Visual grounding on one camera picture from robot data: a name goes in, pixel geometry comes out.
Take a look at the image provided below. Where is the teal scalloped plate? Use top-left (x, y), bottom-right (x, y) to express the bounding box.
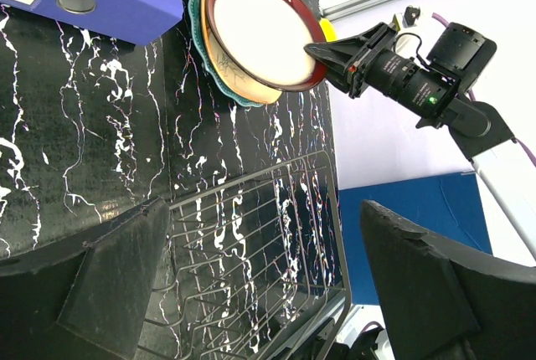
top-left (187, 0), bottom-right (263, 107)

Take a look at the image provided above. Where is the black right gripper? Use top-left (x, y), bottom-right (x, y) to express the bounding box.
top-left (304, 23), bottom-right (419, 99)

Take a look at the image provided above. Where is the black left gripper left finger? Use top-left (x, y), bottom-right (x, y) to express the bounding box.
top-left (1, 198), bottom-right (170, 359)

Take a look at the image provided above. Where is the yellow-green bowl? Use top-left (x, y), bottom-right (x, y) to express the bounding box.
top-left (319, 18), bottom-right (338, 42)

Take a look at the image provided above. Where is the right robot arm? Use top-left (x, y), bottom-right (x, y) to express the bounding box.
top-left (305, 23), bottom-right (535, 253)

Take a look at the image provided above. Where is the metal wire dish rack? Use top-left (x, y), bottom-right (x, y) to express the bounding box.
top-left (136, 151), bottom-right (351, 359)

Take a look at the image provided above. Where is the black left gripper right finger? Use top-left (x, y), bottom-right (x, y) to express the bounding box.
top-left (360, 200), bottom-right (535, 359)

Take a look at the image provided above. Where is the red and black plate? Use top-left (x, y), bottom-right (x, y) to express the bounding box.
top-left (204, 0), bottom-right (327, 91)

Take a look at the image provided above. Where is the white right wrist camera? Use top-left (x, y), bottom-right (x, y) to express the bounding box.
top-left (389, 4), bottom-right (422, 55)

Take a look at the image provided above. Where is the beige painted plate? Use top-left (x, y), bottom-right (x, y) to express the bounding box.
top-left (200, 0), bottom-right (281, 105)

